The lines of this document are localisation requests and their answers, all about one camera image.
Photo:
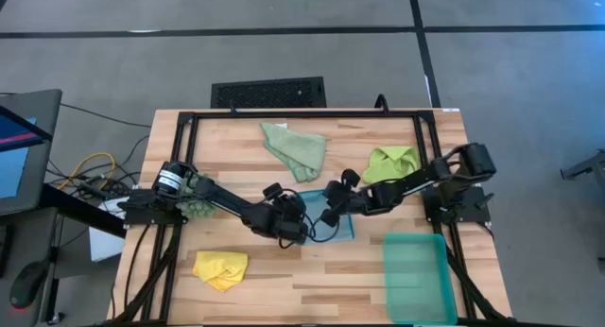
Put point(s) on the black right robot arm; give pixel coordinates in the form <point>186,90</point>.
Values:
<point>425,180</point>

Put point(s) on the pale green microfiber towel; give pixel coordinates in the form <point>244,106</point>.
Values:
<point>298,149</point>

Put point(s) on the grey office desk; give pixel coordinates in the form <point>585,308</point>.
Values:
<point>28,242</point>

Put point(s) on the lime green microfiber towel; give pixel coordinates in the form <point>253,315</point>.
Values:
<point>390,164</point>

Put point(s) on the black perforated metal box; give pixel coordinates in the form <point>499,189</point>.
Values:
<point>269,93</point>

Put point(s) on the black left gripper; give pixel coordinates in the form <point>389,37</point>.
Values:
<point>283,218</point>

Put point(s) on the green translucent plastic bin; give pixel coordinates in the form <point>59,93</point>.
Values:
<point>420,280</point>

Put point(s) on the black caster wheel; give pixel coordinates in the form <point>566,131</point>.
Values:
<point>56,318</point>

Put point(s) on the white box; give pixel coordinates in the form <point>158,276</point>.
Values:
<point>106,244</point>

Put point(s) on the black aluminium table frame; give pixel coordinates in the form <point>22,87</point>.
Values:
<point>307,114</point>

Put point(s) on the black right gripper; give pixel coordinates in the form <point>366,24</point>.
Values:
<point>354,201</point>

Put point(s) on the black computer mouse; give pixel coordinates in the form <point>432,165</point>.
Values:
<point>28,284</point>

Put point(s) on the grey metal stand base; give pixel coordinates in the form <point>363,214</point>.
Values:
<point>588,166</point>

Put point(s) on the light blue microfiber towel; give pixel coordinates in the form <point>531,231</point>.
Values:
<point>345,230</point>

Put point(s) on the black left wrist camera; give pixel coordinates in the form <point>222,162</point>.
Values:
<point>272,191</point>

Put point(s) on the artificial succulent in patterned pot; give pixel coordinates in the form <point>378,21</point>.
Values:
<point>196,209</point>

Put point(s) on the grey desk monitor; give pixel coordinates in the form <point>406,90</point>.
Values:
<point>42,128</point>

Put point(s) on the yellow microfiber towel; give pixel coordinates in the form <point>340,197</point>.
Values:
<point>222,270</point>

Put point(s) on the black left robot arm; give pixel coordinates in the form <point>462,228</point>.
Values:
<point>227,204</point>

